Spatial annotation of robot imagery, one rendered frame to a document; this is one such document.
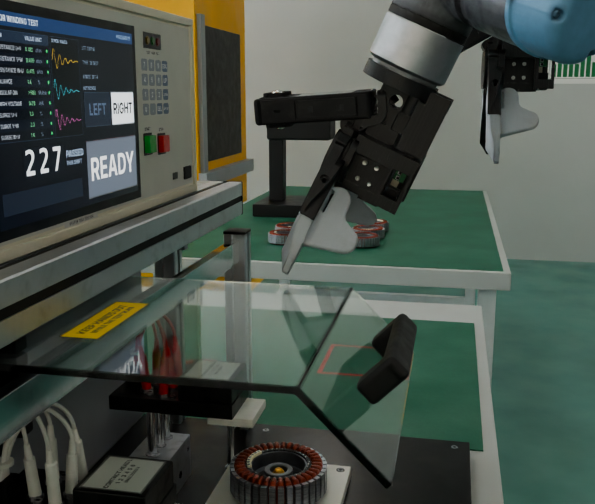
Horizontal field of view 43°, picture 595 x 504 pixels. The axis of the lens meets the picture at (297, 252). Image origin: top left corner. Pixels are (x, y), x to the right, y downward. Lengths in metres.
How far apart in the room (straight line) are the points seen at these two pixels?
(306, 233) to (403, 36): 0.19
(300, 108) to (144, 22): 0.20
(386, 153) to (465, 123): 5.19
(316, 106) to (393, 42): 0.09
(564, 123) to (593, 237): 0.87
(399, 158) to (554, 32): 0.18
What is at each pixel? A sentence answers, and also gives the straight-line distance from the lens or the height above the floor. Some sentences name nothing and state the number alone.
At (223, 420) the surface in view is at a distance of 0.87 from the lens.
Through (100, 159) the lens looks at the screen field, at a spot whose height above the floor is 1.18.
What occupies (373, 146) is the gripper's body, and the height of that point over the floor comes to 1.19.
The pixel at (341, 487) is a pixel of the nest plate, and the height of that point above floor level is 0.78.
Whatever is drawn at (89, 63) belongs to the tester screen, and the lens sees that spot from 0.70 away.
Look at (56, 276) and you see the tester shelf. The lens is 0.59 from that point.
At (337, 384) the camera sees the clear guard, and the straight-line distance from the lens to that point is 0.50.
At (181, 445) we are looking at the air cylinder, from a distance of 0.95.
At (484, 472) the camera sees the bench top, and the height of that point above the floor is 0.75.
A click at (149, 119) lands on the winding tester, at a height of 1.21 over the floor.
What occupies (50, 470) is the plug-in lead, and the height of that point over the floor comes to 0.93.
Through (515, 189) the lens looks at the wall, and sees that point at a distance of 5.93.
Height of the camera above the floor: 1.23
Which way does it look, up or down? 12 degrees down
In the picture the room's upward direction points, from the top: straight up
